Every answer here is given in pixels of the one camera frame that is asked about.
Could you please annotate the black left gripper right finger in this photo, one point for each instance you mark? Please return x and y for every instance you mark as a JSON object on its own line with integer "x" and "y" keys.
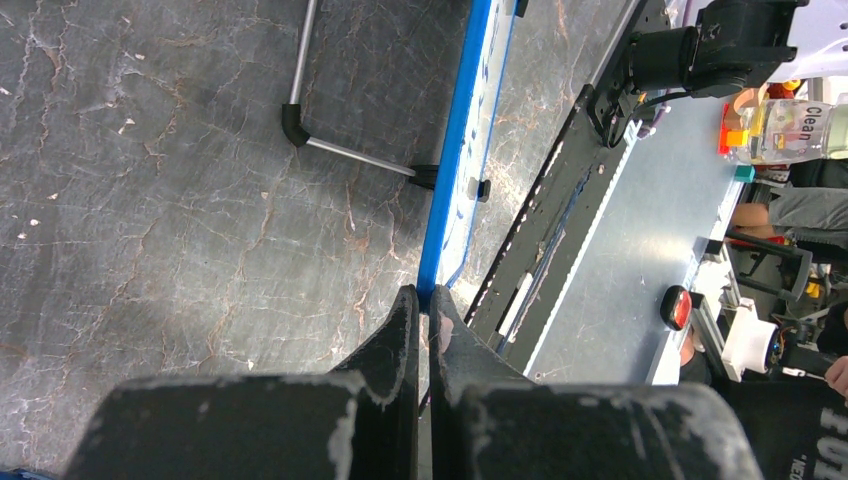
{"x": 489, "y": 421}

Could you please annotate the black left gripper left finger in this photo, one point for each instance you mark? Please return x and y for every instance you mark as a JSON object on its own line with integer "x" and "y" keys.
{"x": 356, "y": 421}

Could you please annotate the blue framed whiteboard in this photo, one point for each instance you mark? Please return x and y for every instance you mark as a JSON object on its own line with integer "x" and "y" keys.
{"x": 465, "y": 145}

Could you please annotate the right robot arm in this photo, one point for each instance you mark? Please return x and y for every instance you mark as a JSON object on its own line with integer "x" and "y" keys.
{"x": 732, "y": 45}

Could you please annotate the black whiteboard foot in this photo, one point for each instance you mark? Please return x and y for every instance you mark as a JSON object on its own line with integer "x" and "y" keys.
{"x": 521, "y": 8}
{"x": 478, "y": 190}

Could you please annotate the bystander hand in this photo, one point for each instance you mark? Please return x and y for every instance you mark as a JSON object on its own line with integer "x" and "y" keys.
{"x": 837, "y": 376}

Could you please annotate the red emergency stop button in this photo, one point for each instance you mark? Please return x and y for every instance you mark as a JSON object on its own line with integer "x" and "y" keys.
{"x": 675, "y": 307}

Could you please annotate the bystander grey shorts leg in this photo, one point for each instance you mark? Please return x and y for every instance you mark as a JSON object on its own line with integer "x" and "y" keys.
{"x": 807, "y": 214}

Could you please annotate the clear cleaner spray bottle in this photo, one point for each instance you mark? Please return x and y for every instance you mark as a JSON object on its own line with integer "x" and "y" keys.
{"x": 789, "y": 131}

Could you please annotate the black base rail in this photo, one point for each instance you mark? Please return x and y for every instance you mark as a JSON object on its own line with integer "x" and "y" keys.
{"x": 529, "y": 269}

